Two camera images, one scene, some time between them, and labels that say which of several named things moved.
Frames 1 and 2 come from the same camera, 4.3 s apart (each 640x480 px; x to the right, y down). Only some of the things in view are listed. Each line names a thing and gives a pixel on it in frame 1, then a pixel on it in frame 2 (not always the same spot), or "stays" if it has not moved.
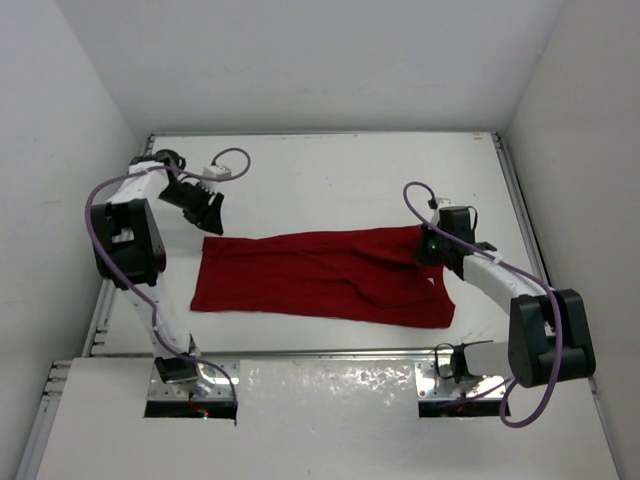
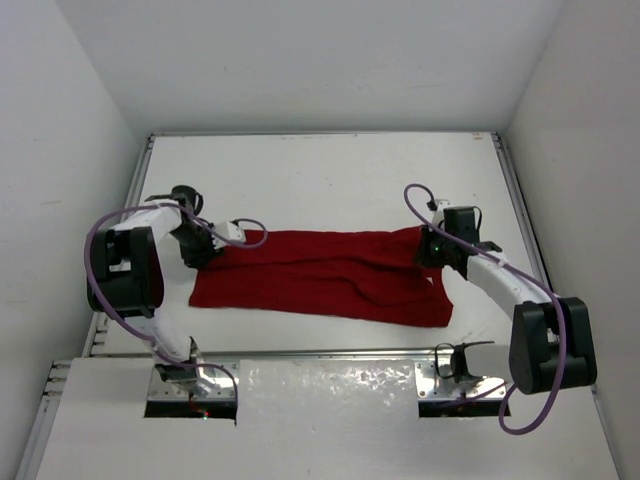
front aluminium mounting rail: x=218 y=373 stays
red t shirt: x=372 y=277 stays
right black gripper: x=422 y=256 stays
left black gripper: x=201 y=206 to x=198 y=251
